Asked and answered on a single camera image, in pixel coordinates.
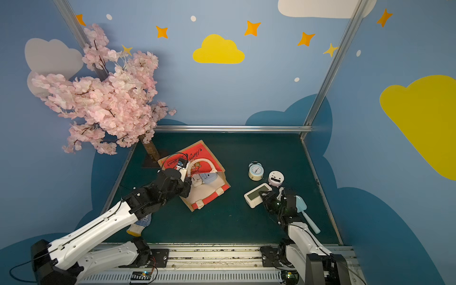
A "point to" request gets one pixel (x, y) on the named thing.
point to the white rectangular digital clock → (252, 198)
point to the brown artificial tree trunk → (150, 148)
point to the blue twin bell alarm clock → (256, 171)
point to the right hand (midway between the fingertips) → (262, 192)
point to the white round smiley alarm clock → (275, 178)
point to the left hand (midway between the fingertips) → (190, 175)
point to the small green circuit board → (141, 277)
